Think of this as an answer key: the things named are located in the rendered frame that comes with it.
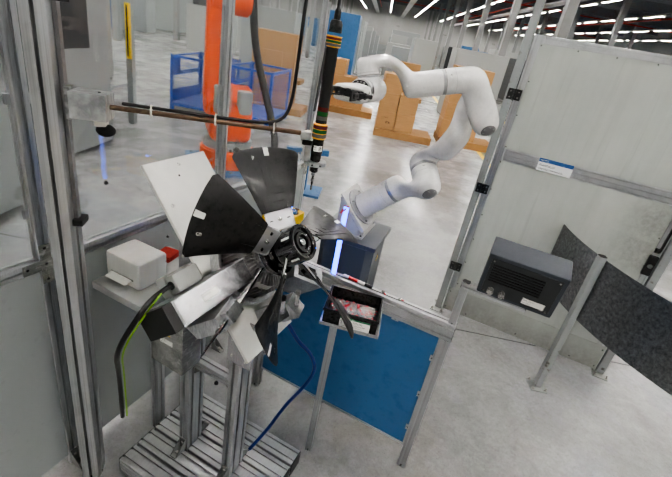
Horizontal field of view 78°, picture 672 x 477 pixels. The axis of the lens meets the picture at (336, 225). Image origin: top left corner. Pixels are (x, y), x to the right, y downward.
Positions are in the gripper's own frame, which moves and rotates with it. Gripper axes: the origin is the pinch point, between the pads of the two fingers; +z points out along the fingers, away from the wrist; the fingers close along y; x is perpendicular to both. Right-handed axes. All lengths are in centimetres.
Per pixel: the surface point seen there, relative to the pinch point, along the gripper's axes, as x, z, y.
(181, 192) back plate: -37, 28, 37
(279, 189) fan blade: -31.8, 12.2, 10.4
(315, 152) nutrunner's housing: -16.8, 11.6, -0.3
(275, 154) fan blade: -23.2, 5.2, 17.7
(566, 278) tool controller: -43, -19, -81
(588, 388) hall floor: -167, -148, -142
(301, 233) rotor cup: -40.7, 18.5, -2.8
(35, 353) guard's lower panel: -99, 59, 72
